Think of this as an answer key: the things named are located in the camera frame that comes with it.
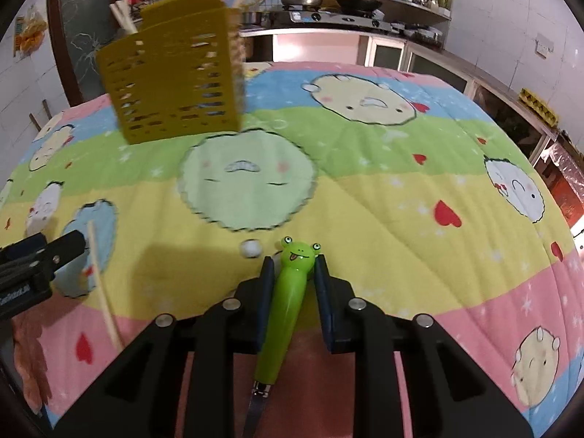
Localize wooden chopstick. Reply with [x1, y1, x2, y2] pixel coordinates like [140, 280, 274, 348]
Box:
[87, 220, 124, 353]

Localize green frog handle utensil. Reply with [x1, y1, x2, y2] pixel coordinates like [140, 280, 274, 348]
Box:
[242, 236, 321, 437]

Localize kitchen counter cabinets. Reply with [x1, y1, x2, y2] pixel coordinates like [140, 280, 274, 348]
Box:
[241, 28, 559, 164]

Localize colourful cartoon quilt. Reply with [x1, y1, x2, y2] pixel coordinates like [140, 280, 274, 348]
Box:
[1, 62, 583, 436]

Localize yellow perforated utensil holder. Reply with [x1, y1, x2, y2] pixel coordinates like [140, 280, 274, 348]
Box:
[96, 0, 246, 145]

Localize dark framed glass door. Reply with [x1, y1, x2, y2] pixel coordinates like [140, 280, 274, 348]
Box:
[46, 0, 119, 107]

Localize chopsticks in holder left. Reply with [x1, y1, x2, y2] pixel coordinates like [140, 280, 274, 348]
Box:
[110, 0, 138, 35]

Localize yellow egg tray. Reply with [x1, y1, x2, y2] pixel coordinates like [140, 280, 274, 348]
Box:
[519, 88, 559, 128]

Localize black wok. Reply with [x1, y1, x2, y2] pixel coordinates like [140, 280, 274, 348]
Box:
[335, 0, 382, 16]

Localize gas stove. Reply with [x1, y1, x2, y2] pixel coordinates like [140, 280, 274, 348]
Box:
[268, 10, 396, 33]

